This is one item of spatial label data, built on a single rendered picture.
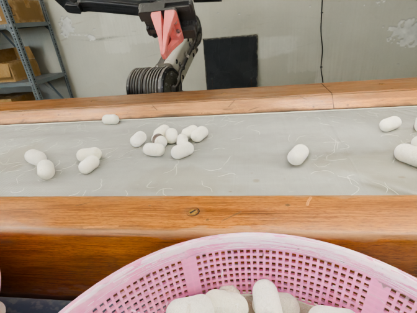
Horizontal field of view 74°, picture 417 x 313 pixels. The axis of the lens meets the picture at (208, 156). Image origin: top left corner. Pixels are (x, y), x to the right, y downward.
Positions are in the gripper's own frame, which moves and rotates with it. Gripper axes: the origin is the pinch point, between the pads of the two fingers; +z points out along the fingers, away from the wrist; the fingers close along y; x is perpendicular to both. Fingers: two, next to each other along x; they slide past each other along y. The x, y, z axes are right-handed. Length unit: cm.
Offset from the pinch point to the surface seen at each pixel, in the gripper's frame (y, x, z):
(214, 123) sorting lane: 8.7, 7.1, 10.6
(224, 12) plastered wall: -5, 119, -152
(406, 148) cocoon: 33.0, -4.7, 21.3
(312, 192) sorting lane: 21.7, -7.0, 27.3
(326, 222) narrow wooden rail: 21.1, -13.8, 31.6
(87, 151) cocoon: -7.9, -3.4, 20.6
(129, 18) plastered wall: -86, 120, -157
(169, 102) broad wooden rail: -1.3, 9.6, 4.0
